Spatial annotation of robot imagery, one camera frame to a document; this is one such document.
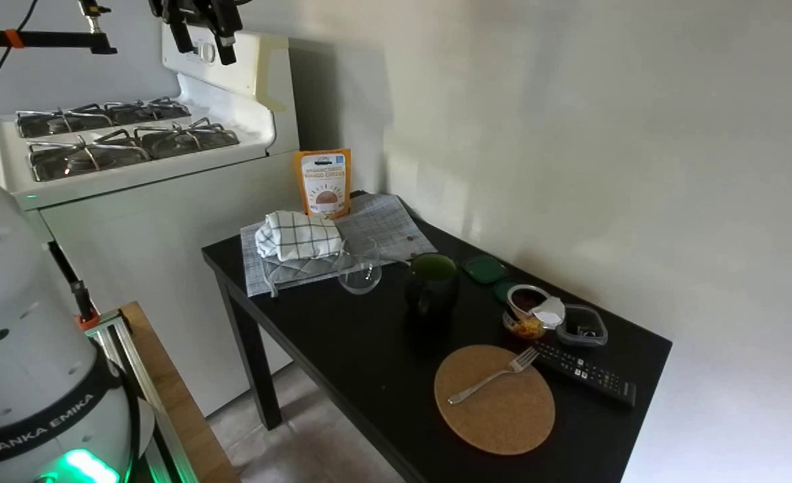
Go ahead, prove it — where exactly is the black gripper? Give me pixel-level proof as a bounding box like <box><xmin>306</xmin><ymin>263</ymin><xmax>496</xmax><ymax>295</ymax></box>
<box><xmin>147</xmin><ymin>0</ymin><xmax>246</xmax><ymax>66</ymax></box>

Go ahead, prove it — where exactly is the black mug green inside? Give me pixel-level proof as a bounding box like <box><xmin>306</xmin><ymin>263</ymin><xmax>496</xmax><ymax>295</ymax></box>
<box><xmin>406</xmin><ymin>253</ymin><xmax>458</xmax><ymax>322</ymax></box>

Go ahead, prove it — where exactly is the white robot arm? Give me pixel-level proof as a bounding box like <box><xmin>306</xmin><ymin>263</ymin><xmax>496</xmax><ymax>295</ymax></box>
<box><xmin>0</xmin><ymin>181</ymin><xmax>238</xmax><ymax>483</ymax></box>

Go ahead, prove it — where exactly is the small dark bean container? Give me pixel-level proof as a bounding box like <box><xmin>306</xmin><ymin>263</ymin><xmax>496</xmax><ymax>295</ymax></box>
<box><xmin>556</xmin><ymin>303</ymin><xmax>608</xmax><ymax>346</ymax></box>

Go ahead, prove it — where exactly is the white gas stove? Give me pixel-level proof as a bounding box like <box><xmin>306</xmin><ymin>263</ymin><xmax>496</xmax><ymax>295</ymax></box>
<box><xmin>0</xmin><ymin>28</ymin><xmax>297</xmax><ymax>413</ymax></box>

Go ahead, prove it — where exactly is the orange food pouch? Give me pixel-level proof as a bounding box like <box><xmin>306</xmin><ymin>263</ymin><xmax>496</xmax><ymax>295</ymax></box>
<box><xmin>293</xmin><ymin>150</ymin><xmax>351</xmax><ymax>220</ymax></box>

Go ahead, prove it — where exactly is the white checkered dish towel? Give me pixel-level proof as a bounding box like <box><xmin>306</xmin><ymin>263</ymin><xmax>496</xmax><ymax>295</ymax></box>
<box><xmin>254</xmin><ymin>209</ymin><xmax>343</xmax><ymax>263</ymax></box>

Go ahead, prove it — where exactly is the grey placemat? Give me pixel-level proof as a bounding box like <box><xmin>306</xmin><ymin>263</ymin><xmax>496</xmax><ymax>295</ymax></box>
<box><xmin>238</xmin><ymin>196</ymin><xmax>433</xmax><ymax>299</ymax></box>

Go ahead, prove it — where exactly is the clear glass bowl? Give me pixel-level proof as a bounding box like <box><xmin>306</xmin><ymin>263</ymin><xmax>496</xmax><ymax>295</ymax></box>
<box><xmin>337</xmin><ymin>263</ymin><xmax>382</xmax><ymax>295</ymax></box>

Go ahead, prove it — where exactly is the green lid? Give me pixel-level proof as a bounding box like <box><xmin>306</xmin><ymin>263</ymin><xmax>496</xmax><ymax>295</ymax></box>
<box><xmin>462</xmin><ymin>255</ymin><xmax>508</xmax><ymax>284</ymax></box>

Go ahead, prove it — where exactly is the wooden board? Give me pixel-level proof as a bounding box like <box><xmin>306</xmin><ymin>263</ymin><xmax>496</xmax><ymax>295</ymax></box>
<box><xmin>120</xmin><ymin>303</ymin><xmax>238</xmax><ymax>483</ymax></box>

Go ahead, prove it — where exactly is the black table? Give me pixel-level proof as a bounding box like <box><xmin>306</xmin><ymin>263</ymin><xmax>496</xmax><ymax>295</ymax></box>
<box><xmin>203</xmin><ymin>237</ymin><xmax>670</xmax><ymax>483</ymax></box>

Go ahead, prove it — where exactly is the silver fork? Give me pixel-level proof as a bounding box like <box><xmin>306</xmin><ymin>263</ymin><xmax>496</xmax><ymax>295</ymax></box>
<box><xmin>445</xmin><ymin>346</ymin><xmax>537</xmax><ymax>405</ymax></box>

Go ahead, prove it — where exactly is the round cork mat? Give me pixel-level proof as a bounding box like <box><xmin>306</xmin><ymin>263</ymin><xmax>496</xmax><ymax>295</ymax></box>
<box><xmin>433</xmin><ymin>343</ymin><xmax>556</xmax><ymax>456</ymax></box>

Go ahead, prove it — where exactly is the black remote control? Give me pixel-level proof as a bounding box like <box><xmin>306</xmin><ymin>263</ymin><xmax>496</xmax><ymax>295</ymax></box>
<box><xmin>537</xmin><ymin>343</ymin><xmax>638</xmax><ymax>409</ymax></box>

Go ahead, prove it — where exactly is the black camera stand bar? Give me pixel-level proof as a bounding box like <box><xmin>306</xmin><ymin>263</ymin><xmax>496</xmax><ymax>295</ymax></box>
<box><xmin>0</xmin><ymin>29</ymin><xmax>114</xmax><ymax>55</ymax></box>

